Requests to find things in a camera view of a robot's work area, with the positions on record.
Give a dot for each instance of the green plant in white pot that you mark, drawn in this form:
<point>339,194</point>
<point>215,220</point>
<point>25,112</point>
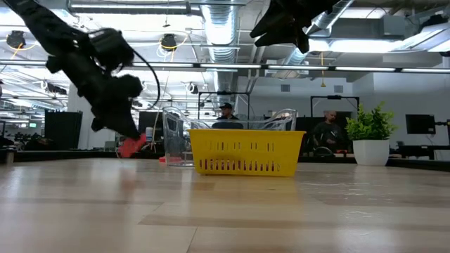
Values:
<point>371,151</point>

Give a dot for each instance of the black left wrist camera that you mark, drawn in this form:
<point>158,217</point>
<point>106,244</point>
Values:
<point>110,49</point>

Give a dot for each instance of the long ceiling light strip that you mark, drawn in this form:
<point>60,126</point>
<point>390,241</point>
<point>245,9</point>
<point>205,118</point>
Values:
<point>230,65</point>
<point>299,67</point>
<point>365,69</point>
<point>425,70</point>

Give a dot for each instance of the clear plastic bin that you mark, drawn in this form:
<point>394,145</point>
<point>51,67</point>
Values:
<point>175,147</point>
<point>202,124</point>

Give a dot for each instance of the black ceiling device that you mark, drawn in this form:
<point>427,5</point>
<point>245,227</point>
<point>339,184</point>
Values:
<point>15,38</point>
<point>169,41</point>

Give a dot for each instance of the yellow plastic basket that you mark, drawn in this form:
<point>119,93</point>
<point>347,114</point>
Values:
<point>246,151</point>

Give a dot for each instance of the black metal rig frame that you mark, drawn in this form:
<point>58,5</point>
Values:
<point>211,93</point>
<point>334,97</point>

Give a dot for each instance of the black aluminium table frame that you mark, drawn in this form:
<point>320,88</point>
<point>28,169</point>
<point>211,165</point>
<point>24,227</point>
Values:
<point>70,155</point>

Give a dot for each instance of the black computer monitor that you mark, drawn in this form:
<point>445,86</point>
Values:
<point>420,123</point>

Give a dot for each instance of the black partition panel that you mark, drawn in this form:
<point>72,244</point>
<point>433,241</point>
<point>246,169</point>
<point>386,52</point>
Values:
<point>63,130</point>

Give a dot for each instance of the person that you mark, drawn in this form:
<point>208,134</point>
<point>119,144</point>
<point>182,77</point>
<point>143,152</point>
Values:
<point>226,112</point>
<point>327,135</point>

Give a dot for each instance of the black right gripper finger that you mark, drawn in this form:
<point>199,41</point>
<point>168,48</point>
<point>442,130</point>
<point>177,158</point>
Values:
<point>267,21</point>
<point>274,38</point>

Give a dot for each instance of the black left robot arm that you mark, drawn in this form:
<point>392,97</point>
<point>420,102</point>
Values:
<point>38,24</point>

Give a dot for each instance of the white bottle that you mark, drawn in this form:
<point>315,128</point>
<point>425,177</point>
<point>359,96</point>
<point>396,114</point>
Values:
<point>149,134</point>

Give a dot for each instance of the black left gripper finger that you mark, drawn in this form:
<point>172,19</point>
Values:
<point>130,121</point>
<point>112,123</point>

